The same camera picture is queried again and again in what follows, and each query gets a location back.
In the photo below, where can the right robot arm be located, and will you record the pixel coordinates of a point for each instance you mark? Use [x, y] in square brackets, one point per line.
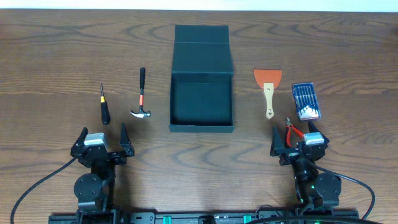
[315, 190]

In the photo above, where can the red black cutting pliers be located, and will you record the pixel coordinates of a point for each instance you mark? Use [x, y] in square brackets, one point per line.
[290, 128]

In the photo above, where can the small claw hammer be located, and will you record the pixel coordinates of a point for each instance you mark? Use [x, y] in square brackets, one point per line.
[141, 113]

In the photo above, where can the orange scraper wooden handle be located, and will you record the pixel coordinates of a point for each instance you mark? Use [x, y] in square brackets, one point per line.
[268, 80]

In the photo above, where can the blue precision screwdriver set case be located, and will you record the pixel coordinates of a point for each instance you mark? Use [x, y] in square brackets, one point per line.
[306, 102]

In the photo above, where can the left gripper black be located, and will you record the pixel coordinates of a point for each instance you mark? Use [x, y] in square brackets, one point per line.
[101, 157]

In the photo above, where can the dark green open box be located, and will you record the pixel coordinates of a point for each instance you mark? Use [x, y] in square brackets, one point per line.
[201, 89]

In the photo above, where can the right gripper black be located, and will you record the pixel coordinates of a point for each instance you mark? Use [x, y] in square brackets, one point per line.
[290, 154]

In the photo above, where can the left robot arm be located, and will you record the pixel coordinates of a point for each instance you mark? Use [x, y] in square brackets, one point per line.
[95, 189]

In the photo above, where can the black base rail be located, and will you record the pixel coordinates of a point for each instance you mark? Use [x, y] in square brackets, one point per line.
[265, 215]

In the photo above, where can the black yellow screwdriver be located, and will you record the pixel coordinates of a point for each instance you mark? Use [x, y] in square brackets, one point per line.
[105, 115]

